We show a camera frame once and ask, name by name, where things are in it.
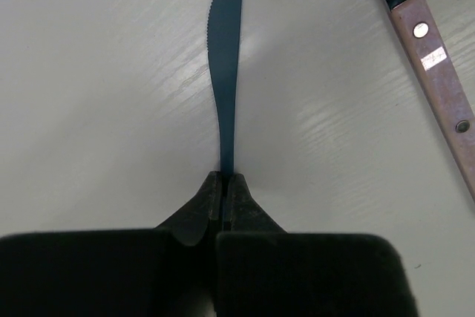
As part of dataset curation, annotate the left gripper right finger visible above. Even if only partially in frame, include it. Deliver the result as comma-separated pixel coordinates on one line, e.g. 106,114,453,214
216,174,419,316

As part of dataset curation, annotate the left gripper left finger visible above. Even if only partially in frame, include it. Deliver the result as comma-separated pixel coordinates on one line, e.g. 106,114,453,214
1,171,223,316

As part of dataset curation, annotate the blue plastic knife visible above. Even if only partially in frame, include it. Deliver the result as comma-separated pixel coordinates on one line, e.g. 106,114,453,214
206,0,242,177

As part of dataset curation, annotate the pink plastic knife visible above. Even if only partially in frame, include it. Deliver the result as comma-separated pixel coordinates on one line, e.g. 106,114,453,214
384,0,474,195

